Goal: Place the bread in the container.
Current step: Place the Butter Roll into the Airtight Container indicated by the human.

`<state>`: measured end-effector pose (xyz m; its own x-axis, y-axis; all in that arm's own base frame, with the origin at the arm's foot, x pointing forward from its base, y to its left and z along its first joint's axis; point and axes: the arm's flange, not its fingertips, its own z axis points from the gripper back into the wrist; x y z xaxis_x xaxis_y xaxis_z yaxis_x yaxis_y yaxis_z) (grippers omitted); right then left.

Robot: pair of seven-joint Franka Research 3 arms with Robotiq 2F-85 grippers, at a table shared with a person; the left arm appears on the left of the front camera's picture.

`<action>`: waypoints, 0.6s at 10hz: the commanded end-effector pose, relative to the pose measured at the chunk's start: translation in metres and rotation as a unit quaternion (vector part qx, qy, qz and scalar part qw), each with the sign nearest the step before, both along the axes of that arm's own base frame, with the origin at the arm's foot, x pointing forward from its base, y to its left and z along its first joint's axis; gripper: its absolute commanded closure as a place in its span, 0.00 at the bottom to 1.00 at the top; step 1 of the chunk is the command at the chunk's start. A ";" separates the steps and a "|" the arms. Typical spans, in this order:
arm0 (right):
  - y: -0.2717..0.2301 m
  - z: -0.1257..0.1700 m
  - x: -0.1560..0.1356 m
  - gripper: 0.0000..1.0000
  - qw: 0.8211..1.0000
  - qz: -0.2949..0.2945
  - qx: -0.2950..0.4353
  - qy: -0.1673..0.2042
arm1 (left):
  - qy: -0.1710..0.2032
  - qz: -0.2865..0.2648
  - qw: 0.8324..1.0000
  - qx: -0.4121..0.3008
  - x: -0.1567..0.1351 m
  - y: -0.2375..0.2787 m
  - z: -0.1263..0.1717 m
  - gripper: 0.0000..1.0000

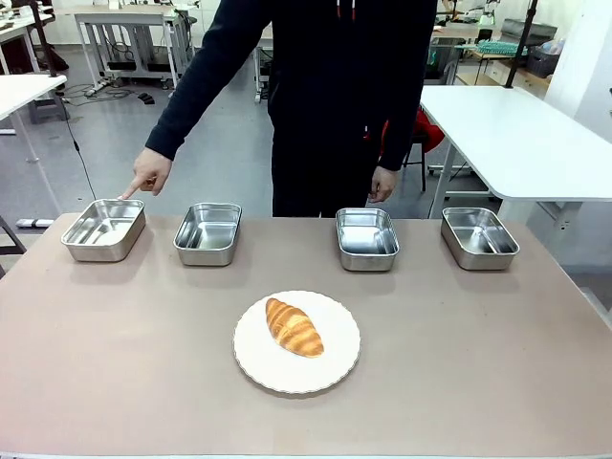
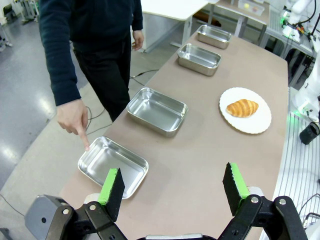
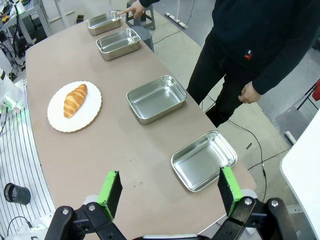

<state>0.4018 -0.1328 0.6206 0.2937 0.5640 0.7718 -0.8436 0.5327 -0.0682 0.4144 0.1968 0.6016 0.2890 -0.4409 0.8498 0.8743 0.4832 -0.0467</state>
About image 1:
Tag person right hand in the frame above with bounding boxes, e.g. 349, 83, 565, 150
118, 146, 174, 202

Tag person left hand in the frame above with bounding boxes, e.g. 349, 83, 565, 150
368, 164, 400, 205

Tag person left forearm dark sleeve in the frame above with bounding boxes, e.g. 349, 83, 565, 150
377, 80, 425, 173

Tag person right forearm dark sleeve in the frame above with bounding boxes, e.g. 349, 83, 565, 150
144, 47, 235, 162

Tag stainless steel rectangular container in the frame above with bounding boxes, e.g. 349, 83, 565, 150
172, 202, 243, 267
440, 206, 521, 272
60, 198, 147, 264
335, 207, 401, 273

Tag golden croissant bread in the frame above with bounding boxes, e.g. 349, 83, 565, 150
265, 296, 325, 359

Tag chair with red cloth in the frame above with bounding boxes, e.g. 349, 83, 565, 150
380, 106, 447, 192

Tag person torso in dark hoodie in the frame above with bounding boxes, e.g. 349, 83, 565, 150
257, 0, 439, 219

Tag grey background workbench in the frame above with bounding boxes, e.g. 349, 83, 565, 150
73, 3, 195, 99

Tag large white table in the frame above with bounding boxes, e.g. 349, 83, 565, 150
419, 84, 612, 220

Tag small white side table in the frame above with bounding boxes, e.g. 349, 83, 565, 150
0, 73, 69, 211

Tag black stand pole with clamp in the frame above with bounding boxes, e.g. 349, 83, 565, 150
11, 0, 69, 78

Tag green rack tray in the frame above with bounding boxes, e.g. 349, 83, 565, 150
476, 39, 530, 57

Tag black tall pole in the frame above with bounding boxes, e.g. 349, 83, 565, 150
505, 0, 540, 90

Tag grey plastic crate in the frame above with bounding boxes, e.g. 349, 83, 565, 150
527, 45, 561, 78

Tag white scalloped plate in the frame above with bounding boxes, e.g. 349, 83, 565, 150
232, 290, 361, 395

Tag thin black hanging cable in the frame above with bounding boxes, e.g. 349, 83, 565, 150
55, 91, 98, 202

